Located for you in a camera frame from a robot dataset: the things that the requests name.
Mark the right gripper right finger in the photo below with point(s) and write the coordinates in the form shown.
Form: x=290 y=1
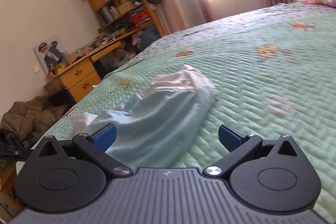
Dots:
x=241 y=148

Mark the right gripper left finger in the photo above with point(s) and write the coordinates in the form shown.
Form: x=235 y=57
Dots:
x=93 y=148

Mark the light blue white jacket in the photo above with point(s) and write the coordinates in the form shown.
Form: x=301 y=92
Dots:
x=155 y=128

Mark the wooden desk with drawers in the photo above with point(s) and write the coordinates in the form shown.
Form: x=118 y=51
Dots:
x=81 y=76

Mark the olive padded coat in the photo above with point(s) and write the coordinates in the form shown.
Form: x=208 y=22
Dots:
x=25 y=122

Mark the green quilted bee bedspread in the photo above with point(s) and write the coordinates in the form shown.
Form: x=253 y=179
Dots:
x=274 y=73

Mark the child portrait photo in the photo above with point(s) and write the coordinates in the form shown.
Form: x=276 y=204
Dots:
x=50 y=53

